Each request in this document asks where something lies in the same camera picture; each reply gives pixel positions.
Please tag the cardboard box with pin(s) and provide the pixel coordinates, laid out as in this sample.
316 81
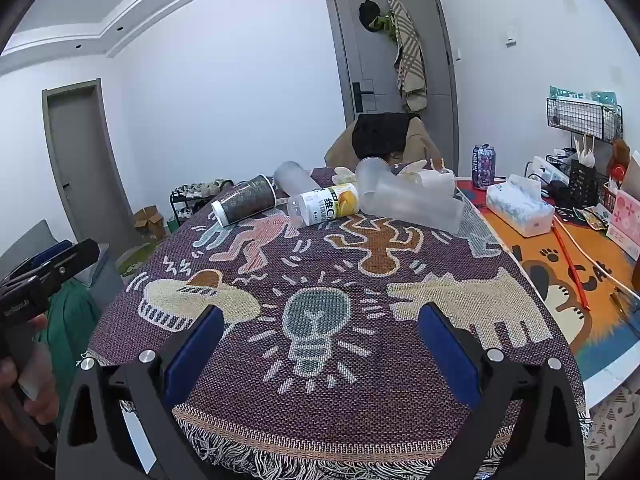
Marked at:
149 222

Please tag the white wall switch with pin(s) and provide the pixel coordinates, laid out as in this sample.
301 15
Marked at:
510 35

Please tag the dark patterned cup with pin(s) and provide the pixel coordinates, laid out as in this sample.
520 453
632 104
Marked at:
245 201

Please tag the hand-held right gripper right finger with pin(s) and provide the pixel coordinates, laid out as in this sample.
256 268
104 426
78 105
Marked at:
447 355

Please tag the large frosted plastic cup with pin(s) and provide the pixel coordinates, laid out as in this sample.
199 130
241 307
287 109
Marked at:
417 206

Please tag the white power strip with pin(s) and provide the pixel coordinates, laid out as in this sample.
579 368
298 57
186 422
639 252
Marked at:
550 170

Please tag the cream crumpled paper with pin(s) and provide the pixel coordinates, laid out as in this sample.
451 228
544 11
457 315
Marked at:
345 175

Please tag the cream paper cup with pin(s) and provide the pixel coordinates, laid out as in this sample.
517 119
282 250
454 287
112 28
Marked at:
435 179

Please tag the grey sofa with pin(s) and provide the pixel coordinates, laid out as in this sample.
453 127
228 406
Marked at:
30 240

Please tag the yellow label plastic bottle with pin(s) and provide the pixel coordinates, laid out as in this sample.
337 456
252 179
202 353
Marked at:
322 207

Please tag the green hanging toy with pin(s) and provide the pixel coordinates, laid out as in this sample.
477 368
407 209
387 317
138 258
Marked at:
386 25

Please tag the orange cartoon desk mat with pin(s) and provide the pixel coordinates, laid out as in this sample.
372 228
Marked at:
550 280

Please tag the plaid hanging scarf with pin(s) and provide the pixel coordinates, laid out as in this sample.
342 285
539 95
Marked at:
410 60

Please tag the green cloth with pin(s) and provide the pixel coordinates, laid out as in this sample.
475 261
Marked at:
75 320

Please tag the purple soda can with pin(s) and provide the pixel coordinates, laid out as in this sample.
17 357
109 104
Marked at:
483 166

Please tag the purple printed blanket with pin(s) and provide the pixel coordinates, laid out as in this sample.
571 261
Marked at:
350 360

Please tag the teal packet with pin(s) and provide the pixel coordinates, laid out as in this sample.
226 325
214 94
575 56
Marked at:
582 94

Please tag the brown plush toy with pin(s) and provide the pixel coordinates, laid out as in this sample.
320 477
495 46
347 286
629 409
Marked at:
620 155

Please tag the black shoe rack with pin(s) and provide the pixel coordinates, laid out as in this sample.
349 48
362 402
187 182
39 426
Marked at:
200 195

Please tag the white plastic cutlery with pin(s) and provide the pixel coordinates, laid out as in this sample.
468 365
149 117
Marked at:
586 152

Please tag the person's left hand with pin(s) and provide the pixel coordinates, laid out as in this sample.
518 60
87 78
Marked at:
44 400

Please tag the black hat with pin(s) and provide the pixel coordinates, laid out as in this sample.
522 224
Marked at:
370 15

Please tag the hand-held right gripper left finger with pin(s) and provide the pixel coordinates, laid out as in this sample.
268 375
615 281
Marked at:
196 355

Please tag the red stick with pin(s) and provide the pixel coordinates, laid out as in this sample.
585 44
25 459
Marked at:
571 266

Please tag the white tissue box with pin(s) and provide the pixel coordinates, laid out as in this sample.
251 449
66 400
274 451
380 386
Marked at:
520 207

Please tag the pink box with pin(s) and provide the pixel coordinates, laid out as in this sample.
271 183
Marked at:
625 220

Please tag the small frosted plastic cup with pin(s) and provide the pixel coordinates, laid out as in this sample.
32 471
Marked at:
372 175
295 177

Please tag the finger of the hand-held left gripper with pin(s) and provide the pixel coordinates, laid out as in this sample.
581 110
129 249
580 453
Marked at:
65 262
42 255

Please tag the black mesh holder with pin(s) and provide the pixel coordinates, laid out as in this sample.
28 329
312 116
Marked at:
582 185

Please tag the black garment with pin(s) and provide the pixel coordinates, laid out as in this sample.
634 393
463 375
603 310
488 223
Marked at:
380 135

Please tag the plain grey door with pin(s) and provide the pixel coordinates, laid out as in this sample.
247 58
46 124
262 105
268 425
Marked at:
85 160

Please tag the grey door with lock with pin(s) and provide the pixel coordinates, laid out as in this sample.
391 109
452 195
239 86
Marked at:
370 60

